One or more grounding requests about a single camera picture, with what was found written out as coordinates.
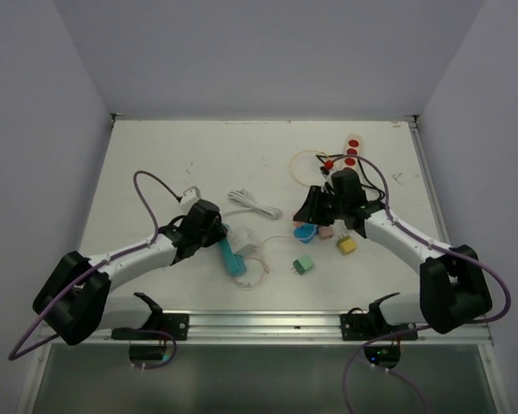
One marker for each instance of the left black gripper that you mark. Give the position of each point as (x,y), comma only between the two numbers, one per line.
(218,231)

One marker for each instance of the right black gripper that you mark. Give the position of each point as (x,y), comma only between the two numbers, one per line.
(310,212)

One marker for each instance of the blue charger cube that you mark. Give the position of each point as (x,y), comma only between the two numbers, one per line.
(305,233)

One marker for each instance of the pink brown charger plug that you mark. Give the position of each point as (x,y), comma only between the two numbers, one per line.
(326,233)

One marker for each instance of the white cube charger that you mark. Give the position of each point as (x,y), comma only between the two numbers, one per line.
(243,241)

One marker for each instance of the yellow olive charger plug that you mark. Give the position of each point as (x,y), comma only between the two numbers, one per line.
(346,244)

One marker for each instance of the green charger plug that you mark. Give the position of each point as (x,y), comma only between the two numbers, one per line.
(303,264)

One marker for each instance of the cream power strip red sockets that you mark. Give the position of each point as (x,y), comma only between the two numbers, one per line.
(353,144)

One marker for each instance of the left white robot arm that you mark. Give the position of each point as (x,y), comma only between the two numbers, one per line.
(75,300)

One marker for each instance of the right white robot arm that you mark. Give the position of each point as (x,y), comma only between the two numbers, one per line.
(452,288)

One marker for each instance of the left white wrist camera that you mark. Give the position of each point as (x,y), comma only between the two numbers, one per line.
(188,198)

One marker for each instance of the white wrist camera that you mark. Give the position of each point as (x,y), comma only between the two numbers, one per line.
(188,198)
(326,170)

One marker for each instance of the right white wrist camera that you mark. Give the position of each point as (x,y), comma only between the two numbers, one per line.
(326,170)

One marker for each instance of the aluminium front rail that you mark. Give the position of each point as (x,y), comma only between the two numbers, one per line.
(270,362)

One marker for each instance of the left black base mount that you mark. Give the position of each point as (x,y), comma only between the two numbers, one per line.
(155,325)

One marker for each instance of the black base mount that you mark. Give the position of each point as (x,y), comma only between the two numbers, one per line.
(365,325)
(155,325)

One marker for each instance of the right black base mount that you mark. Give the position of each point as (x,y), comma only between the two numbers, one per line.
(365,325)

